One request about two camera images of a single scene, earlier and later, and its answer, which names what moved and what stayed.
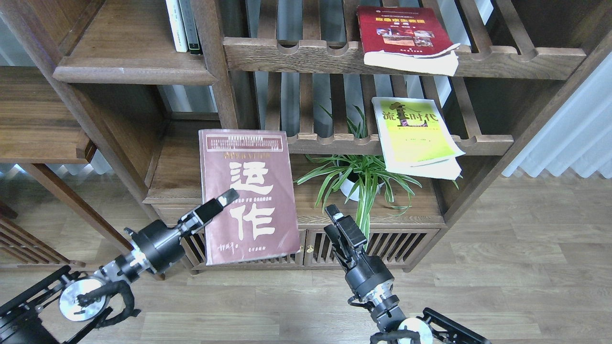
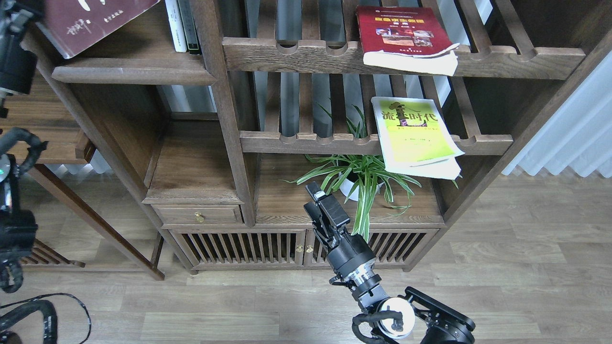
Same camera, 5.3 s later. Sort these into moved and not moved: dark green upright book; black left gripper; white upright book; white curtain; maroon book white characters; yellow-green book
Moved: maroon book white characters; black left gripper
Not moved: white upright book; dark green upright book; yellow-green book; white curtain
